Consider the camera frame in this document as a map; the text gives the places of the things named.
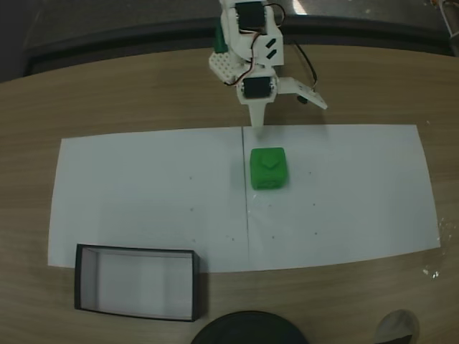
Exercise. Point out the black cardboard box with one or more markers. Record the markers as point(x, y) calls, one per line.
point(140, 283)

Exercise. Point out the green cube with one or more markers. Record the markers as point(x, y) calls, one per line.
point(269, 168)

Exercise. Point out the black round stand base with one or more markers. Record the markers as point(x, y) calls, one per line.
point(249, 329)

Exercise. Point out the white paper sheet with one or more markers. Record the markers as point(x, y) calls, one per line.
point(340, 200)
point(150, 200)

